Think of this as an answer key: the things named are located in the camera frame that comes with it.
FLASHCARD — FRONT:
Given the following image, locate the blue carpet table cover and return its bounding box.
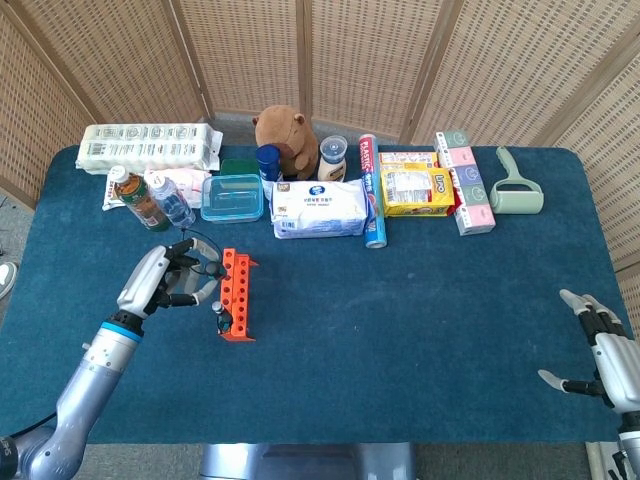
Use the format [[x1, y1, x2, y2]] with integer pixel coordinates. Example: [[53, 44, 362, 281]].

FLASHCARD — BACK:
[[0, 144, 634, 446]]

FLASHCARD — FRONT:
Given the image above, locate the pale green lint roller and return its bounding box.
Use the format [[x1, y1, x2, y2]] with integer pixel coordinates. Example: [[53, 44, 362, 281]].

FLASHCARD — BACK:
[[488, 145, 546, 216]]

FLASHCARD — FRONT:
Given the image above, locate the orange tool rack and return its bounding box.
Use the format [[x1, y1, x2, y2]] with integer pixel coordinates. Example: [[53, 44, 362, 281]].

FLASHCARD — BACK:
[[218, 247, 260, 344]]

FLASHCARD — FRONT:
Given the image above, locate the white grey shoe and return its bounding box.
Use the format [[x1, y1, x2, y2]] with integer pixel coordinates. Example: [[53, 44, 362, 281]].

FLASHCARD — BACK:
[[0, 261, 19, 302]]

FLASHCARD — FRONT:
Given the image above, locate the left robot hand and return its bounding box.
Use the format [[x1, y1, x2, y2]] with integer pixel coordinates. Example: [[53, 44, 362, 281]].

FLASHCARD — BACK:
[[116, 237, 224, 321]]

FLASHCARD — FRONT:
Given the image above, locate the yellow Lipo biscuit bag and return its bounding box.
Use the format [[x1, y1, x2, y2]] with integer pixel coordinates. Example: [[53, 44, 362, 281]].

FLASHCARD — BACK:
[[380, 166, 461, 219]]

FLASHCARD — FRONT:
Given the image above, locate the blue plastic wrap roll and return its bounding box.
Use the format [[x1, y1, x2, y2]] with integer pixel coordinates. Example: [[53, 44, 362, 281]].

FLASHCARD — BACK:
[[357, 132, 389, 250]]

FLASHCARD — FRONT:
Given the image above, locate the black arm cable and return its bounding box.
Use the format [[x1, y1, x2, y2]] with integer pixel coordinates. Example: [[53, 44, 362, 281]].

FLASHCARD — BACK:
[[0, 410, 57, 442]]

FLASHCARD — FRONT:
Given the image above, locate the pink white snack bag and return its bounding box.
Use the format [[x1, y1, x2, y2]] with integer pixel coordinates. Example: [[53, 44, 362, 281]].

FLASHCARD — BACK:
[[101, 168, 214, 212]]

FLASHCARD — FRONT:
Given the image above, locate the pastel tissue box pack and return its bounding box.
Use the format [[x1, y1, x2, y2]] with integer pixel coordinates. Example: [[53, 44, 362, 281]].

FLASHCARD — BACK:
[[433, 130, 498, 237]]

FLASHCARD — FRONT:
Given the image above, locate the clear water bottle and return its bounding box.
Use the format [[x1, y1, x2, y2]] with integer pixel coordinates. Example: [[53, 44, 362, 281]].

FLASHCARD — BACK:
[[144, 170, 197, 231]]

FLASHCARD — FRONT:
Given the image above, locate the white blue wet wipes pack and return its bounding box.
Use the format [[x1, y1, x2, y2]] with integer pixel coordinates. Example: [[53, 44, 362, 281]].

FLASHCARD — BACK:
[[269, 178, 373, 241]]

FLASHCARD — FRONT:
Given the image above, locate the dark green box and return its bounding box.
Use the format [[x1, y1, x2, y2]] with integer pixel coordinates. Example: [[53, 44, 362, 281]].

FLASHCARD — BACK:
[[219, 158, 262, 178]]

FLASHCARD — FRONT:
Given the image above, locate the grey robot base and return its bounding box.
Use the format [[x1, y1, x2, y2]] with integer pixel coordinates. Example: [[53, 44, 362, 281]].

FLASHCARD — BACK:
[[199, 442, 418, 480]]

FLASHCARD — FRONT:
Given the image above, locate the green tea bottle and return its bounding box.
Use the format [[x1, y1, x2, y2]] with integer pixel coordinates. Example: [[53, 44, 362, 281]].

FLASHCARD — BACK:
[[110, 165, 171, 233]]

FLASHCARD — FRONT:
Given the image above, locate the white tissue roll pack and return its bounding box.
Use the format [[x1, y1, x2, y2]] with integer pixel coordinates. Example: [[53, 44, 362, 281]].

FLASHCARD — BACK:
[[75, 122, 224, 175]]

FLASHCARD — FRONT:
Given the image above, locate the wicker folding screen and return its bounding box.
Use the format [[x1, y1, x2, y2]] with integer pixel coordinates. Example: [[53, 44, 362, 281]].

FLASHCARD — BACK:
[[0, 0, 640, 274]]

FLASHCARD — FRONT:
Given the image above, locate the brown capybara plush toy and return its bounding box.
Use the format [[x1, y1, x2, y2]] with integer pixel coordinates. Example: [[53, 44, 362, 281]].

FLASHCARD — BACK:
[[251, 104, 322, 182]]

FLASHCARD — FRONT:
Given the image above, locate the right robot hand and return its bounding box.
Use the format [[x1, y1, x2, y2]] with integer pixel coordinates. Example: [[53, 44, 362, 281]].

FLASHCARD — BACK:
[[537, 288, 640, 415]]

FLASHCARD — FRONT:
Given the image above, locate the cream bottle with clear cap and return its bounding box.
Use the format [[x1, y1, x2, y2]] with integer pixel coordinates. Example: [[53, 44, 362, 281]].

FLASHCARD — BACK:
[[317, 135, 349, 184]]

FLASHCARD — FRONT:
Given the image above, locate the blue white spray can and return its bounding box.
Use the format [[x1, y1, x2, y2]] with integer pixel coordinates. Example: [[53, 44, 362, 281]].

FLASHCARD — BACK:
[[255, 143, 285, 183]]

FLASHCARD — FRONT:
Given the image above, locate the clear blue-rimmed food container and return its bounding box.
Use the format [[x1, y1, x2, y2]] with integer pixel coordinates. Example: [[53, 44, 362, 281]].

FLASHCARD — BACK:
[[200, 173, 266, 225]]

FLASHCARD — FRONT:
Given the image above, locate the slim green screwdriver with lanyard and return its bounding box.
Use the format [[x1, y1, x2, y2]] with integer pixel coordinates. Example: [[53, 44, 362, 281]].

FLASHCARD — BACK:
[[178, 227, 230, 281]]

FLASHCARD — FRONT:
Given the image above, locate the red yellow flat box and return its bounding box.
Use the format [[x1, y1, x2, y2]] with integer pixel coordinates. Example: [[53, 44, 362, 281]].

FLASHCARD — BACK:
[[377, 151, 441, 171]]

